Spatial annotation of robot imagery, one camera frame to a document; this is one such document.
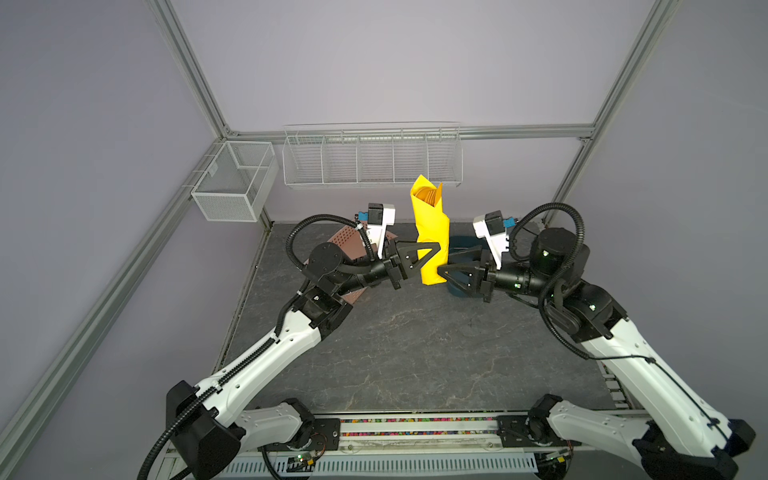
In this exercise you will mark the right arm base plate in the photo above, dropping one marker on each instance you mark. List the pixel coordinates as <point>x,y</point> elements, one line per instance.
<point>515,431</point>

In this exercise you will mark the pink plastic basket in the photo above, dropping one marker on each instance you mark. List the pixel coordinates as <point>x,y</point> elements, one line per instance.
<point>348,239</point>

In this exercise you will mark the white mesh wall box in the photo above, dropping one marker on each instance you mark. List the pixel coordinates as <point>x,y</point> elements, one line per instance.
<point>236,183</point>

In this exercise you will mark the teal plastic tray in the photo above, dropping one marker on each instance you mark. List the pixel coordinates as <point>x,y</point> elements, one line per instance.
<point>463,251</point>

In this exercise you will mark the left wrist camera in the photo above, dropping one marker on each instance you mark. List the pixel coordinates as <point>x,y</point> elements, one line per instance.
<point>377,219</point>

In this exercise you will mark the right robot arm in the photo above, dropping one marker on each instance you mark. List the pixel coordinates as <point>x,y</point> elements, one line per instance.
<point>543,256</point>

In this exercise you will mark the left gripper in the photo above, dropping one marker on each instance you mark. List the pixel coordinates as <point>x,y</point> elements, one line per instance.
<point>409,247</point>

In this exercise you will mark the yellow paper napkin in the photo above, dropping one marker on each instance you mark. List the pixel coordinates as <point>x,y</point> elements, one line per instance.
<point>432,223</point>

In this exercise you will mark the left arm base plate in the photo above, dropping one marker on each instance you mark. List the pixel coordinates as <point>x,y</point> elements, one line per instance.
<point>320,434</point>

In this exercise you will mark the white vented cable duct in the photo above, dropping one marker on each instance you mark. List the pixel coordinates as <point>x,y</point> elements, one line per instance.
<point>410,465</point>

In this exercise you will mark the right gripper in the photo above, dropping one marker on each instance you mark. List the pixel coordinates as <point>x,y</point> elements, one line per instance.
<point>483,287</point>

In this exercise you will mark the yellow plastic fork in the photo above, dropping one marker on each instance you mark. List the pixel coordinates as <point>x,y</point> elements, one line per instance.
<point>428,195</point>

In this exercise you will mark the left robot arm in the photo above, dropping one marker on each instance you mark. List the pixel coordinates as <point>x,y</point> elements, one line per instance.
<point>207,422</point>

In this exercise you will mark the white wire wall rack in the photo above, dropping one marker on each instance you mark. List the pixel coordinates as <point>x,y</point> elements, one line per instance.
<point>384,154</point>

